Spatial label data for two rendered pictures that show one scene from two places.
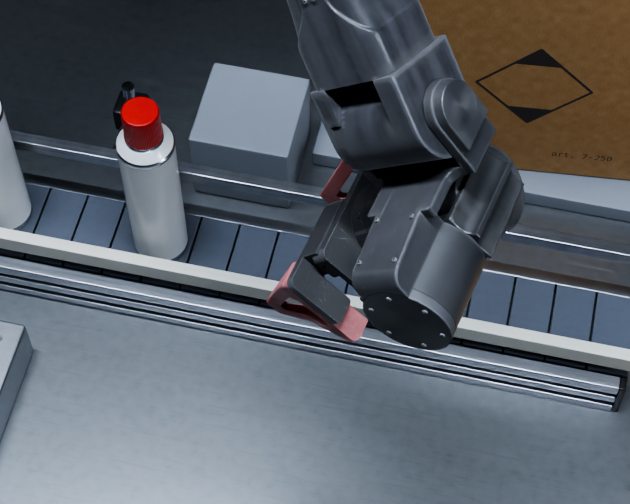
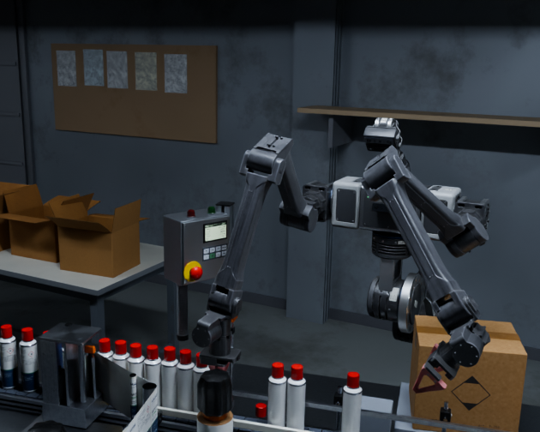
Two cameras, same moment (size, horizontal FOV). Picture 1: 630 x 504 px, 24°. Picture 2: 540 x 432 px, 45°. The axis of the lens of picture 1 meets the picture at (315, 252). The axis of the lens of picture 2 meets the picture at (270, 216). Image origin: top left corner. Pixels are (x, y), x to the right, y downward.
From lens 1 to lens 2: 0.96 m
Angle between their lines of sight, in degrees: 44
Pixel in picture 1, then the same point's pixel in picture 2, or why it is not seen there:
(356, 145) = (445, 315)
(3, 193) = (299, 416)
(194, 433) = not seen: outside the picture
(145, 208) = (351, 415)
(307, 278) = (429, 366)
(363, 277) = (453, 340)
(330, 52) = (436, 289)
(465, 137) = (474, 308)
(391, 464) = not seen: outside the picture
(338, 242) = (437, 356)
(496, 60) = (458, 381)
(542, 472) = not seen: outside the picture
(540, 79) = (472, 389)
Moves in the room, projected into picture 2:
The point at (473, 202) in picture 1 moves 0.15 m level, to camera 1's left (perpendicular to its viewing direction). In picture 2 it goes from (477, 331) to (410, 328)
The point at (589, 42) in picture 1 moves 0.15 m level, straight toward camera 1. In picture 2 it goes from (487, 372) to (487, 397)
